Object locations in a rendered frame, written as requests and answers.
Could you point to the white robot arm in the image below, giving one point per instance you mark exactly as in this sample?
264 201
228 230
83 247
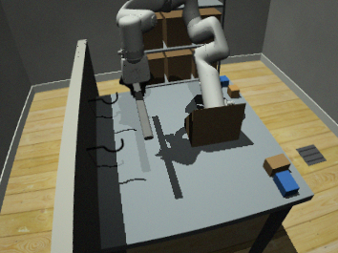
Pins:
140 21

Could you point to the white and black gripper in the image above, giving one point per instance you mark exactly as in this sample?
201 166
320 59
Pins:
135 71

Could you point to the blue rectangular block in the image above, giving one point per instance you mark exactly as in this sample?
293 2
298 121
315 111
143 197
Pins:
286 183
224 80

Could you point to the grey wall panel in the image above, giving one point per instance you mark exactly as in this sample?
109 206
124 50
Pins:
76 226

